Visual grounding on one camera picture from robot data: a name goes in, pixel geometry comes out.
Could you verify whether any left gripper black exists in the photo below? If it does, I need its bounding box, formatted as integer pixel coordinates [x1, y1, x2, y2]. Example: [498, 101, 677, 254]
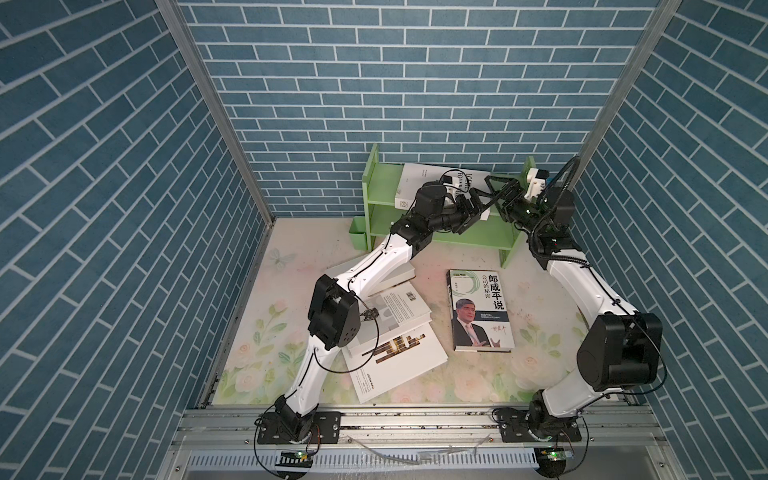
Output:
[423, 187, 494, 233]

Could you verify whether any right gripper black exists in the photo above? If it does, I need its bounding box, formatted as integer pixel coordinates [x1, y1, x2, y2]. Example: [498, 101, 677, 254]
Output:
[487, 177, 546, 239]

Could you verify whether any white Loewe Foundation book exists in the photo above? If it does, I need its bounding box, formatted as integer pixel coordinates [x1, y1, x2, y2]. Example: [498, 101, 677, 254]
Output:
[394, 163, 490, 210]

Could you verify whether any white-backed heritage culture book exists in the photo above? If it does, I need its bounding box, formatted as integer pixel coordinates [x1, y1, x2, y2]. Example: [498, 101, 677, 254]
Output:
[325, 254, 416, 301]

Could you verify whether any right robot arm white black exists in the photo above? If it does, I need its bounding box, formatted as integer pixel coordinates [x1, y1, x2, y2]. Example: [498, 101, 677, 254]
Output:
[487, 177, 662, 440]

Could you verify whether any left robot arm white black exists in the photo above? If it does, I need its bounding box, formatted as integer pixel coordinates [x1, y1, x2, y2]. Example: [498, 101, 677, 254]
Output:
[273, 180, 492, 442]

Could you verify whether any green two-tier shelf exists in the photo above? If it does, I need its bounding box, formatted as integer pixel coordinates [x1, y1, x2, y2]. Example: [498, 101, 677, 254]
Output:
[349, 144, 521, 268]

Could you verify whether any Chinese book with man portrait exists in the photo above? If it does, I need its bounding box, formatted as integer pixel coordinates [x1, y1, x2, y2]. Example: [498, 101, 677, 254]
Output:
[447, 269, 515, 353]

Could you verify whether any white magazine with handbag photo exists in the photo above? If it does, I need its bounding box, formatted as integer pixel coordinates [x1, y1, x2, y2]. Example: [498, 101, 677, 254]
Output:
[346, 281, 431, 355]

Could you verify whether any white booklet with brown bars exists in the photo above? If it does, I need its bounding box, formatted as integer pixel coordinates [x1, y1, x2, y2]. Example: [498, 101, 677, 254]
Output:
[342, 323, 448, 403]

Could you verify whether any right circuit board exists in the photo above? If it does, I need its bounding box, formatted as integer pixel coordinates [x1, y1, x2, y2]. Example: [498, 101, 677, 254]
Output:
[534, 448, 569, 469]

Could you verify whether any circuit board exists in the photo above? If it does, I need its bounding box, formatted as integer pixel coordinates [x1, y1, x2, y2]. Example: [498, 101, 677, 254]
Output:
[534, 448, 569, 469]
[275, 451, 314, 471]

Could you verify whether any left circuit board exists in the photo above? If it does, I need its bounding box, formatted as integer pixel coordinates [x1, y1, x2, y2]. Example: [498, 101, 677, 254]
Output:
[275, 451, 314, 471]

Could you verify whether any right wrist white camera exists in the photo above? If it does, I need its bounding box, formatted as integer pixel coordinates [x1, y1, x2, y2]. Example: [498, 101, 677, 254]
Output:
[525, 168, 549, 202]

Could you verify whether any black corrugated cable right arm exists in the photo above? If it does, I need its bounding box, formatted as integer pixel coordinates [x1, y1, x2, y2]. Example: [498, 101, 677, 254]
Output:
[527, 155, 583, 265]

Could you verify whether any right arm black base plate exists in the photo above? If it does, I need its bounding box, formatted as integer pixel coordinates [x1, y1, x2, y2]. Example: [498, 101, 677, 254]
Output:
[492, 407, 582, 443]

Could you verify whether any white slotted cable duct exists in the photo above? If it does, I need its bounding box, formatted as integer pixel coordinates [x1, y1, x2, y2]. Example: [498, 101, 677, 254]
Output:
[187, 448, 539, 473]

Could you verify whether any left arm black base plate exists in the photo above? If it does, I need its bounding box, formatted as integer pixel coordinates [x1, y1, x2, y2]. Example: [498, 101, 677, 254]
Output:
[257, 410, 341, 445]

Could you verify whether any aluminium front rail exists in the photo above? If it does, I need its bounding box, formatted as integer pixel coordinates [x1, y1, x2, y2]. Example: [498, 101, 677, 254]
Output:
[172, 402, 668, 450]

